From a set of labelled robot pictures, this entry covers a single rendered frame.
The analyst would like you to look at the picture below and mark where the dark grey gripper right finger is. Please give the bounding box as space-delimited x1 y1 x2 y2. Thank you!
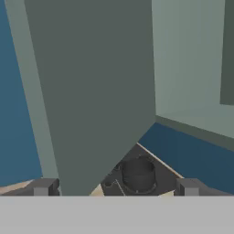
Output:
175 177 234 197

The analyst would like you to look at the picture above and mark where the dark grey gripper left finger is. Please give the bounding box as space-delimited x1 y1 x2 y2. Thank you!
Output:
2 177 60 197

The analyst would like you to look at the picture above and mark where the dark grey pot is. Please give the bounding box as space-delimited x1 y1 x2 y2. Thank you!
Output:
121 154 158 195

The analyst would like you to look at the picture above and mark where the grey-green range hood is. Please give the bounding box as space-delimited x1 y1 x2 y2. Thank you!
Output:
5 0 157 197

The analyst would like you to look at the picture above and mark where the dark grey hob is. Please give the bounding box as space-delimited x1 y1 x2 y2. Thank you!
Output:
100 142 185 197

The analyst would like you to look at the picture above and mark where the grey-green cabinet door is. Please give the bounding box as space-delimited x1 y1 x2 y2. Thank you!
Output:
219 0 234 106

